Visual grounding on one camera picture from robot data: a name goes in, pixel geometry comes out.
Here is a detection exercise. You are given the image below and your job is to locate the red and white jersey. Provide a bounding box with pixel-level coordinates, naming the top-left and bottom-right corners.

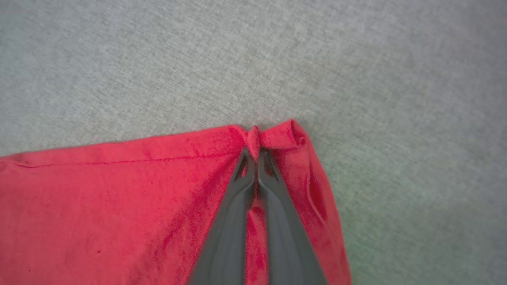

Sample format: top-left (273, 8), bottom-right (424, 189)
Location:
top-left (0, 119), bottom-right (352, 285)

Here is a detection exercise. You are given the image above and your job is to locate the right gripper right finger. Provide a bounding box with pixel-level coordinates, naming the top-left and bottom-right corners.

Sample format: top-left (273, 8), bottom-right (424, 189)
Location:
top-left (255, 148), bottom-right (329, 285)

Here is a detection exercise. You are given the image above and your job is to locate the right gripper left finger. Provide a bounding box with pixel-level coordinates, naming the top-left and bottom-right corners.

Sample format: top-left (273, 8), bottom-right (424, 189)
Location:
top-left (186, 148), bottom-right (258, 285)

